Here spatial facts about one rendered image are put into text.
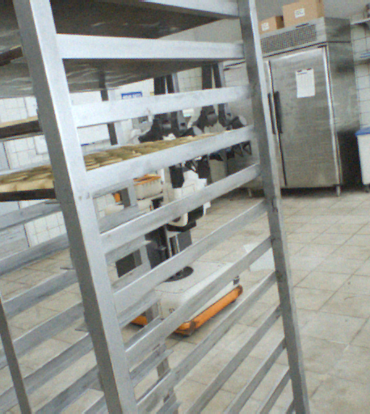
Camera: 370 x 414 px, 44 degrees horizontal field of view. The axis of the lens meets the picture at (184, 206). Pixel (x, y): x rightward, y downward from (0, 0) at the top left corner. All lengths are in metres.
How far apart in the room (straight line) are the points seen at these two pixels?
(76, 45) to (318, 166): 5.20
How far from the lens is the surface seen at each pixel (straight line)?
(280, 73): 5.85
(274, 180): 1.11
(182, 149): 0.83
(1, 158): 5.16
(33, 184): 0.71
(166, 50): 0.84
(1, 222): 1.07
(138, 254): 1.39
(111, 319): 0.64
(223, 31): 7.36
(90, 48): 0.69
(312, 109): 5.70
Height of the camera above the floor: 1.30
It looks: 11 degrees down
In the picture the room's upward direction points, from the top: 10 degrees counter-clockwise
